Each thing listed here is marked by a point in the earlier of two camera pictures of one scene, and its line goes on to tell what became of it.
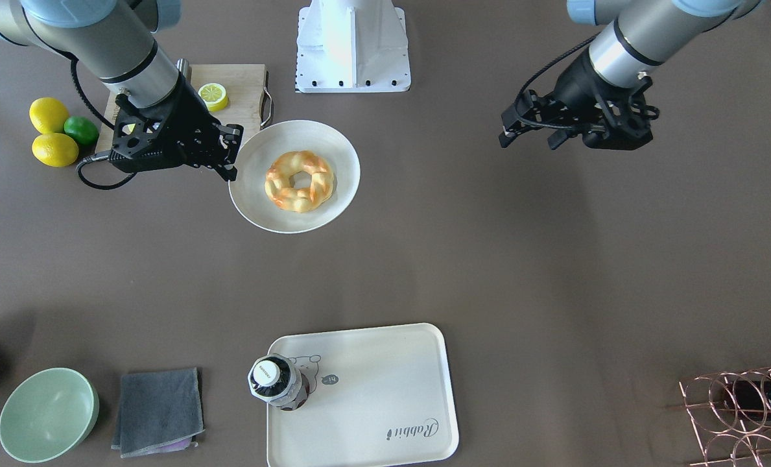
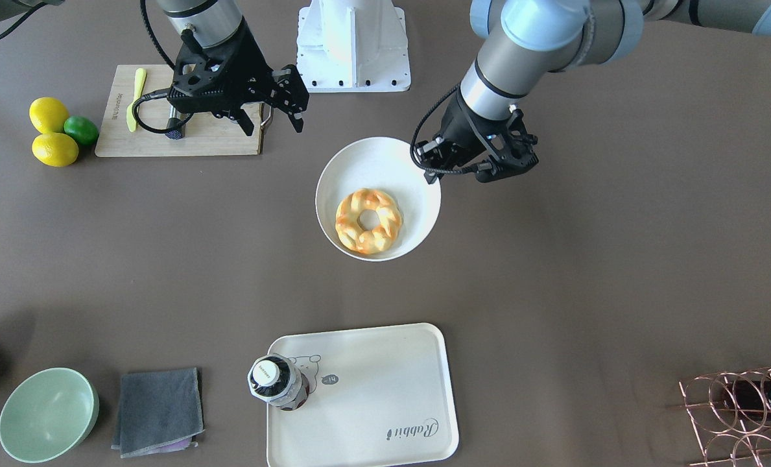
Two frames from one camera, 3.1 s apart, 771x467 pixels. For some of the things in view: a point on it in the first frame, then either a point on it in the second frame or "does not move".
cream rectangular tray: [378, 397] does not move
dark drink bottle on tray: [277, 379] does not move
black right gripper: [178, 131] → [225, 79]
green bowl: [48, 416] does not move
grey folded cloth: [159, 411] does not move
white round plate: [294, 176] → [373, 201]
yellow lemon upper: [48, 115] does not move
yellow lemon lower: [55, 149] does not move
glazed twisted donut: [281, 191] → [373, 241]
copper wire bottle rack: [749, 418] does not move
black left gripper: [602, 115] → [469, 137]
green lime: [83, 131] does not move
